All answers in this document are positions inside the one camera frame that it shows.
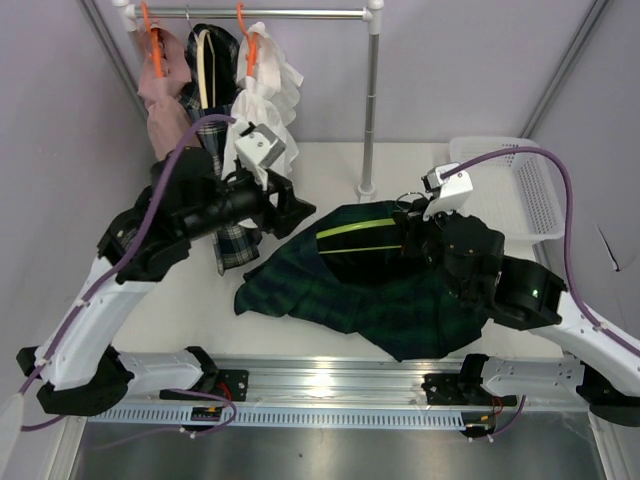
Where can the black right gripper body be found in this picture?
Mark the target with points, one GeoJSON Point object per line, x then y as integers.
{"type": "Point", "coordinates": [426, 237]}

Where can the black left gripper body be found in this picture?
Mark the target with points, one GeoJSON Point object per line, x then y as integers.
{"type": "Point", "coordinates": [242, 199]}

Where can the dark green plaid skirt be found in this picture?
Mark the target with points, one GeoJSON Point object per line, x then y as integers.
{"type": "Point", "coordinates": [360, 282]}

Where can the green plastic hanger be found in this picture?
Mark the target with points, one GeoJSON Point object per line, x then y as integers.
{"type": "Point", "coordinates": [368, 227]}

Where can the white pleated skirt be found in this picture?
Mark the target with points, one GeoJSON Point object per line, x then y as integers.
{"type": "Point", "coordinates": [269, 98]}

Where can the orange plastic hanger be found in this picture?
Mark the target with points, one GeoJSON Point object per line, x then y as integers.
{"type": "Point", "coordinates": [251, 39]}

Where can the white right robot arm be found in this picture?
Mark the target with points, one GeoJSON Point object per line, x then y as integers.
{"type": "Point", "coordinates": [601, 365]}

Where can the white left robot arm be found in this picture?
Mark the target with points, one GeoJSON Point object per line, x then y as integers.
{"type": "Point", "coordinates": [82, 373]}

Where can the pink skirt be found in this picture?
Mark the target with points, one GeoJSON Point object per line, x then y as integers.
{"type": "Point", "coordinates": [167, 119]}

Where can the navy plaid skirt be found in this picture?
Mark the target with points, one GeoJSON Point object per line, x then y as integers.
{"type": "Point", "coordinates": [233, 246]}

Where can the cream hanger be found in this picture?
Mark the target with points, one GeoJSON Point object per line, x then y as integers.
{"type": "Point", "coordinates": [205, 68]}

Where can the orange hanger with pink skirt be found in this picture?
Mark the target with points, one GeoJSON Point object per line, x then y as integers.
{"type": "Point", "coordinates": [152, 30]}

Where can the white plastic basket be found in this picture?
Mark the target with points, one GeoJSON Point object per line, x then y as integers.
{"type": "Point", "coordinates": [515, 195]}

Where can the silver clothes rack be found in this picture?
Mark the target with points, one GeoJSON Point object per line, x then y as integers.
{"type": "Point", "coordinates": [371, 14]}

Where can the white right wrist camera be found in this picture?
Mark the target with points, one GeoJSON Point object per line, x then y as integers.
{"type": "Point", "coordinates": [450, 186]}

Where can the aluminium mounting rail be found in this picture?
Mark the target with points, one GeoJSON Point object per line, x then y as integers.
{"type": "Point", "coordinates": [334, 382]}

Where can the white slotted cable duct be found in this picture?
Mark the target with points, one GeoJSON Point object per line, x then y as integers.
{"type": "Point", "coordinates": [258, 416]}

